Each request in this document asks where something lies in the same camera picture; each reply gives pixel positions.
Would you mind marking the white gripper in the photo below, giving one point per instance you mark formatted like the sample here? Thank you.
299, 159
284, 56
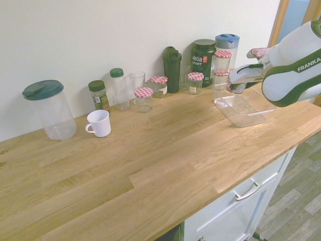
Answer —
244, 73

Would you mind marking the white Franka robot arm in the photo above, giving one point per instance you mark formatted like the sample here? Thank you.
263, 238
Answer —
291, 70

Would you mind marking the clear rectangular plastic container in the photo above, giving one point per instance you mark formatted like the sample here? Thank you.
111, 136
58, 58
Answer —
244, 109

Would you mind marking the glass jar red checked lid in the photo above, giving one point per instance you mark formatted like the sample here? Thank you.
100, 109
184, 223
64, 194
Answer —
143, 100
220, 80
159, 86
222, 61
195, 83

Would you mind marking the dark Vega Sport tub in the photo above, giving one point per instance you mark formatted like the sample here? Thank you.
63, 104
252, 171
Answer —
203, 62

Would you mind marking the clear pitcher blue lid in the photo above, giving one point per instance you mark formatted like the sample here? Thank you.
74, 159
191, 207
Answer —
229, 46

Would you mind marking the short clear drinking glass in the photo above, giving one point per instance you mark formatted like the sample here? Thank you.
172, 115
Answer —
185, 77

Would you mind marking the dark green shaker bottle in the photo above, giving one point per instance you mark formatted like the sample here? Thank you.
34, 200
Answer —
172, 70

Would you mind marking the tall clear drinking glass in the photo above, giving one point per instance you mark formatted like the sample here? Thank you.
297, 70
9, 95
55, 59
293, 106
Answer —
137, 79

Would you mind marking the white cabinet drawer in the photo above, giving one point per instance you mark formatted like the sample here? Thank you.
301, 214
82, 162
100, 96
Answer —
240, 200

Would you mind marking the clear bottle green cap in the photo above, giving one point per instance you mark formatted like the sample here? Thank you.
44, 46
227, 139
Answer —
120, 90

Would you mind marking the spice jar dark green lid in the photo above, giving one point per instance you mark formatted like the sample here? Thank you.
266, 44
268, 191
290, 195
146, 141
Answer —
99, 96

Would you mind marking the white mug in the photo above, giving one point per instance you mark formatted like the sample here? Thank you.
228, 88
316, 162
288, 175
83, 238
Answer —
99, 123

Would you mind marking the large clear green-lidded canister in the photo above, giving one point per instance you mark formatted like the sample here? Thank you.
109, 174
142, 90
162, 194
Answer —
51, 110

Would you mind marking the wooden door frame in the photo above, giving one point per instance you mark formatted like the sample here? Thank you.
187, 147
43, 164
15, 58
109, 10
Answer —
276, 22

